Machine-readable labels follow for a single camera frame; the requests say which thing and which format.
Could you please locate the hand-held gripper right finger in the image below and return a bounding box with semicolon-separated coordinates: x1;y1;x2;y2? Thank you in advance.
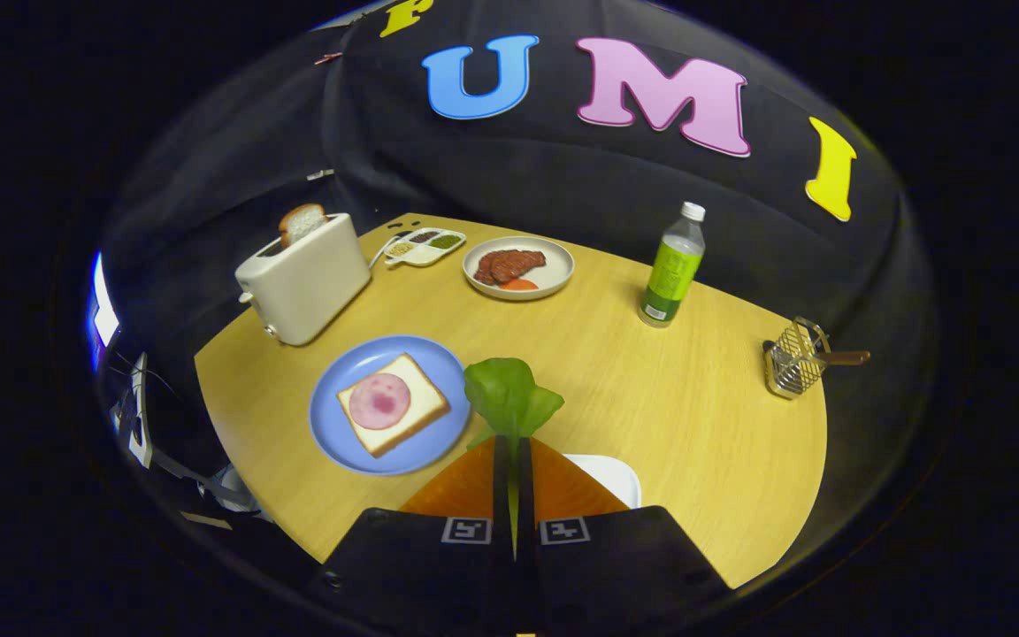
517;435;733;637

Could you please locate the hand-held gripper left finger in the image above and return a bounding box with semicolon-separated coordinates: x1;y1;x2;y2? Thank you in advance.
322;434;519;637

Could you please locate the green lettuce leaf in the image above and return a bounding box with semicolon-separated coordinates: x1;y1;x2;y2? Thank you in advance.
464;357;566;558

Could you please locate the toasted bread slice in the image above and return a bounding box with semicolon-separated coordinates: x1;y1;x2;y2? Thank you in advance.
278;203;329;249

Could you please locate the white square plate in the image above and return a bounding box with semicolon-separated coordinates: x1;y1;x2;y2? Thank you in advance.
563;454;643;510

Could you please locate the blue round plate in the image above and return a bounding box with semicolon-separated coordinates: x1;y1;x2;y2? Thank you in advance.
309;334;475;477

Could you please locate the white bread slice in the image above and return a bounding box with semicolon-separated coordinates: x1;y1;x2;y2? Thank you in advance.
336;353;451;458

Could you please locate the pink ham slice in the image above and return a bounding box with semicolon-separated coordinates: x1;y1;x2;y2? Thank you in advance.
349;372;412;431

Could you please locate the clear bottle with green label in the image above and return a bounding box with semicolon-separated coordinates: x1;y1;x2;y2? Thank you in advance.
638;202;707;329

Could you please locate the beige round plate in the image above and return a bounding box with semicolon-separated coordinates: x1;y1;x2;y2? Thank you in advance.
462;235;576;302

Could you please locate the white toaster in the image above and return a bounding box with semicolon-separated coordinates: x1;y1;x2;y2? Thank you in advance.
235;212;373;348

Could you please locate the white divided seasoning tray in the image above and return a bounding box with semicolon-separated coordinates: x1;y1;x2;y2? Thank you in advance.
384;227;467;268

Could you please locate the black backdrop cloth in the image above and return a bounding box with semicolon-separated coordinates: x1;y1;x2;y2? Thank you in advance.
98;0;935;417

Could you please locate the metal wire utensil basket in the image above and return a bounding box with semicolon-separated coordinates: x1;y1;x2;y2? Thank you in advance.
762;317;831;401

